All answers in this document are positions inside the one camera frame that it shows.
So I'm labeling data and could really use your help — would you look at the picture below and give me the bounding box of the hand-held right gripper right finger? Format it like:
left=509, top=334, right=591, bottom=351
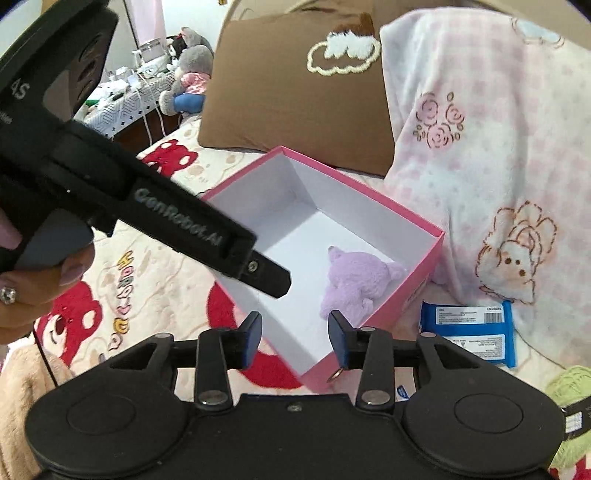
left=327, top=310, right=485, bottom=410

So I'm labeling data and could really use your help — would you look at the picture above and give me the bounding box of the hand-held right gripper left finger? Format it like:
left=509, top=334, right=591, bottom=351
left=108, top=311, right=264, bottom=410

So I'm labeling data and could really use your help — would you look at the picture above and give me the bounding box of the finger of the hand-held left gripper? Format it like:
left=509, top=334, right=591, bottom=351
left=239, top=250, right=293, bottom=299

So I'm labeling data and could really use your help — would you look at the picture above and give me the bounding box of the purple plush toy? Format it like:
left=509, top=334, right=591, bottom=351
left=320, top=246, right=409, bottom=330

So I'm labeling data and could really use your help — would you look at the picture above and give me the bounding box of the pink cardboard box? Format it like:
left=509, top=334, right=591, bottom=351
left=201, top=145, right=445, bottom=395

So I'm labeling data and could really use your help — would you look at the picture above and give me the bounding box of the blue snack packet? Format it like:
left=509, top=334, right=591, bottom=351
left=418, top=299, right=517, bottom=368

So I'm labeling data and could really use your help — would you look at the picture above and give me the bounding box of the green yarn ball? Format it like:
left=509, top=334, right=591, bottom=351
left=545, top=364, right=591, bottom=472

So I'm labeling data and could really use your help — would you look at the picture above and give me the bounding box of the person's left forearm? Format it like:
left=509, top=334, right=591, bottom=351
left=0, top=342, right=72, bottom=416

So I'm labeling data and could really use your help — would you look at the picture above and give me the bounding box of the person's left hand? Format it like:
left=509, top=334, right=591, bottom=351
left=0, top=210, right=96, bottom=345

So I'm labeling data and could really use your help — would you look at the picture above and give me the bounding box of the wooden side table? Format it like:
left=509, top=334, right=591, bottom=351
left=112, top=108, right=183, bottom=155

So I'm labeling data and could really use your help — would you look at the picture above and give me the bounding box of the grey patterned table cloth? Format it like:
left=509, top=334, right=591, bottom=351
left=82, top=82, right=163, bottom=139

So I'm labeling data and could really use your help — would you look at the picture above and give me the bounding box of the white small appliance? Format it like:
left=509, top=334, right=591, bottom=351
left=137, top=39, right=168, bottom=66

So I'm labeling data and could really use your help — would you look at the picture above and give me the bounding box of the black and white plush toy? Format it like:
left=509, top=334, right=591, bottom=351
left=165, top=34, right=188, bottom=72

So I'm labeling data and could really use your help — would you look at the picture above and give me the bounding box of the grey plush toy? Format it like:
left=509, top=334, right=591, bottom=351
left=159, top=27, right=215, bottom=116

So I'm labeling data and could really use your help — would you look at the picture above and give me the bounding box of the brown pillow with cloud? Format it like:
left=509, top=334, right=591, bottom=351
left=198, top=9, right=398, bottom=178

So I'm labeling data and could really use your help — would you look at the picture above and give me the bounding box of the pink checked fleece blanket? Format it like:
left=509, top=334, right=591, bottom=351
left=379, top=7, right=591, bottom=370

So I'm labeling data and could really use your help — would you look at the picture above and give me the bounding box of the white cable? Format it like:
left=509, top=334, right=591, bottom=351
left=141, top=76, right=169, bottom=139

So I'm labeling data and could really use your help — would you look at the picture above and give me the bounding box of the thin black cable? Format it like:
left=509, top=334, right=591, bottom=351
left=31, top=329, right=62, bottom=389

